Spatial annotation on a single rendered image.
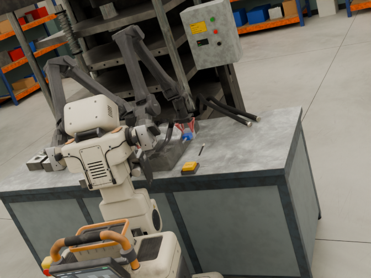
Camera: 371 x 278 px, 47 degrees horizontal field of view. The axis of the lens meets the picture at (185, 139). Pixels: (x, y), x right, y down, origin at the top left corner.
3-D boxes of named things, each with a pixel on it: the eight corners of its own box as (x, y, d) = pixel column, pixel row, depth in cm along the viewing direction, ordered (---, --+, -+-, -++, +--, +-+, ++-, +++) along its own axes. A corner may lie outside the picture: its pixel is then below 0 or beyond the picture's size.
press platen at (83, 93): (183, 87, 298) (180, 80, 296) (62, 109, 346) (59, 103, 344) (213, 53, 358) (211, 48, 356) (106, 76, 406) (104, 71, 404)
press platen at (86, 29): (162, 15, 281) (159, 7, 279) (37, 49, 329) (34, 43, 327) (195, -6, 338) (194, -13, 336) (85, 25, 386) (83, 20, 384)
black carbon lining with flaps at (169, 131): (162, 154, 237) (156, 139, 233) (137, 157, 244) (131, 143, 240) (183, 126, 265) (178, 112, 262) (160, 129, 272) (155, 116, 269)
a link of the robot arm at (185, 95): (162, 92, 224) (175, 86, 221) (168, 84, 234) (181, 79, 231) (172, 111, 228) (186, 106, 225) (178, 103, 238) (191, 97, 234)
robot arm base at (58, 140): (42, 152, 196) (65, 146, 193) (43, 137, 200) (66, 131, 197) (53, 159, 203) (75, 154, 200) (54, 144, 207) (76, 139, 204)
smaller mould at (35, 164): (43, 169, 293) (39, 161, 291) (29, 170, 299) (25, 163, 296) (57, 156, 307) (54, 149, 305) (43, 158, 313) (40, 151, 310)
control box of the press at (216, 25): (273, 198, 321) (220, 2, 264) (235, 199, 334) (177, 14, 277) (277, 181, 339) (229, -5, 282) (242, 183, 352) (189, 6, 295)
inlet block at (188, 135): (187, 146, 225) (185, 138, 223) (179, 148, 228) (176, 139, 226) (196, 135, 236) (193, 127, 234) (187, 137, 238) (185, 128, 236)
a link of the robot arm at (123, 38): (105, 30, 195) (122, 20, 191) (121, 33, 208) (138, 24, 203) (136, 122, 194) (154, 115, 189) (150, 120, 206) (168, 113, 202)
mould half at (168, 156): (171, 170, 232) (163, 149, 227) (131, 174, 243) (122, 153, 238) (200, 128, 273) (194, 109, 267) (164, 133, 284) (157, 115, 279)
